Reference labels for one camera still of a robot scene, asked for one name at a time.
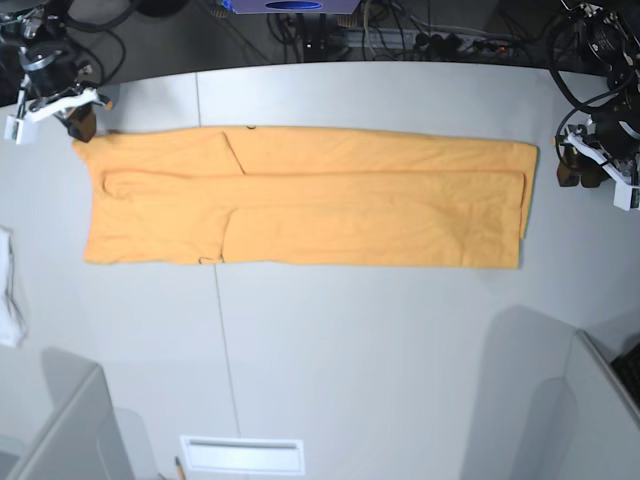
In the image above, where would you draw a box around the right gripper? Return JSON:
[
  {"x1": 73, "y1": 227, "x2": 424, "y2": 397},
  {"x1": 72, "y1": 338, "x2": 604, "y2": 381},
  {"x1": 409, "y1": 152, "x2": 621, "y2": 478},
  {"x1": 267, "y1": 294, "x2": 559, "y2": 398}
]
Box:
[{"x1": 19, "y1": 44, "x2": 97, "y2": 143}]

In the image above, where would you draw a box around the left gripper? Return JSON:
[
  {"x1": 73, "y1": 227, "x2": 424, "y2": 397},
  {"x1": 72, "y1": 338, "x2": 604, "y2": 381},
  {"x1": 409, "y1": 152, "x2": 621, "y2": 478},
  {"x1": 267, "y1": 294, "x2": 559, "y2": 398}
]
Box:
[{"x1": 556, "y1": 112, "x2": 639, "y2": 188}]

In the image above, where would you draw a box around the orange T-shirt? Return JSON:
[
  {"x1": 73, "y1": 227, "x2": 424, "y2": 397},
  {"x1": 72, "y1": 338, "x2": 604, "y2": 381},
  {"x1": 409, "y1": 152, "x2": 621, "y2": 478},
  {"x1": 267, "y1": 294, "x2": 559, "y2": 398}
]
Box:
[{"x1": 73, "y1": 127, "x2": 538, "y2": 269}]

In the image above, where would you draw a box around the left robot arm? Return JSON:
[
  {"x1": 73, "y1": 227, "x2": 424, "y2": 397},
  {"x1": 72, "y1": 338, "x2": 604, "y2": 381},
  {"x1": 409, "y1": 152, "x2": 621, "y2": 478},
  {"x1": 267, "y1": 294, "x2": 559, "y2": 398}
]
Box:
[{"x1": 546, "y1": 1, "x2": 639, "y2": 195}]

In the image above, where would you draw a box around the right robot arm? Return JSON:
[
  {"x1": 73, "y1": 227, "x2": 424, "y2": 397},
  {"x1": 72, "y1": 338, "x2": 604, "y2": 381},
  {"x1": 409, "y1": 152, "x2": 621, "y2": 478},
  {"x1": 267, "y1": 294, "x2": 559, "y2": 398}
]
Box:
[{"x1": 1, "y1": 1, "x2": 139, "y2": 144}]

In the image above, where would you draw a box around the blue grey box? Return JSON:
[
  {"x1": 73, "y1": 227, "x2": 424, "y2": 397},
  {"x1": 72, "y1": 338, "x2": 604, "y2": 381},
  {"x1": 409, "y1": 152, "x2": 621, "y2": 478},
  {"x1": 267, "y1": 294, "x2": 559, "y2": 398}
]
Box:
[{"x1": 224, "y1": 0, "x2": 360, "y2": 15}]

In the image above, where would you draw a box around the black keyboard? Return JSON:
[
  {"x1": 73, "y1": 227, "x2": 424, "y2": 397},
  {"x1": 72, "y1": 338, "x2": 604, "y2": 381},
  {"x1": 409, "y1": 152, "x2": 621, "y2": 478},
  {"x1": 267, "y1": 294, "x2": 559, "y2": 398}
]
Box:
[{"x1": 611, "y1": 344, "x2": 640, "y2": 406}]

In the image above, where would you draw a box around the white cloth at left edge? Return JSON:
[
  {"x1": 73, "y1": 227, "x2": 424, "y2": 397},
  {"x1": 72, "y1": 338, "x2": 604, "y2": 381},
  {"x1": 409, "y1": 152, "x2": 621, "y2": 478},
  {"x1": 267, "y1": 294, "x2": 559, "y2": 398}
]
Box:
[{"x1": 1, "y1": 227, "x2": 27, "y2": 348}]

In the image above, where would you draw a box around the grey partition right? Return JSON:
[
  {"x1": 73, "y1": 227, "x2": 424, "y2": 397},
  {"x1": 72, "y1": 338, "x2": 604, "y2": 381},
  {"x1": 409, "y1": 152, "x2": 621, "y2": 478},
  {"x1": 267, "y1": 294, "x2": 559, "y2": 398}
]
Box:
[{"x1": 522, "y1": 331, "x2": 639, "y2": 479}]

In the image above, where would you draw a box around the grey partition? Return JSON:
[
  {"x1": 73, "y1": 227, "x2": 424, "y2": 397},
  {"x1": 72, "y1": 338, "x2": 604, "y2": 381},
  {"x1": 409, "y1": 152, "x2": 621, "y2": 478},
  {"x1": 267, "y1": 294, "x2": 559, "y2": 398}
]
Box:
[
  {"x1": 522, "y1": 331, "x2": 639, "y2": 479},
  {"x1": 1, "y1": 348, "x2": 134, "y2": 479}
]

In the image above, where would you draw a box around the grey partition left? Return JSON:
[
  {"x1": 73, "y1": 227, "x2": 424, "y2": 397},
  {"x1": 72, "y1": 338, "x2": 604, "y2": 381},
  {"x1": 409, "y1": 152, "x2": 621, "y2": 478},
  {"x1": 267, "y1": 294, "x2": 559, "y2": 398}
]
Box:
[{"x1": 1, "y1": 348, "x2": 134, "y2": 479}]

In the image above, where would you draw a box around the white paper label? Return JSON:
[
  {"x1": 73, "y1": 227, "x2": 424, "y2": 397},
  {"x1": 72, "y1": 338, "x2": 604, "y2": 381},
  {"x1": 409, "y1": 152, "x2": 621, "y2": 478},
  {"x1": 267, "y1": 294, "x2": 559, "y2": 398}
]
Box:
[{"x1": 180, "y1": 435, "x2": 306, "y2": 476}]

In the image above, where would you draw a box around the pencil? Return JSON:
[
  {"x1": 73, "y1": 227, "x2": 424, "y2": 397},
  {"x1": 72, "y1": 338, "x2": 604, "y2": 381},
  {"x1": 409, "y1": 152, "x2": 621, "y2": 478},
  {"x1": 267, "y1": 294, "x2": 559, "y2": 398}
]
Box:
[{"x1": 174, "y1": 456, "x2": 186, "y2": 480}]

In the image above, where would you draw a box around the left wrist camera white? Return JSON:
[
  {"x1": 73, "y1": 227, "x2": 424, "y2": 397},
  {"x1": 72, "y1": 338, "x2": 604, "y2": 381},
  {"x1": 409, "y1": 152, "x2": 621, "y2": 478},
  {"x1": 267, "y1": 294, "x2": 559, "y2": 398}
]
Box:
[{"x1": 553, "y1": 127, "x2": 639, "y2": 211}]

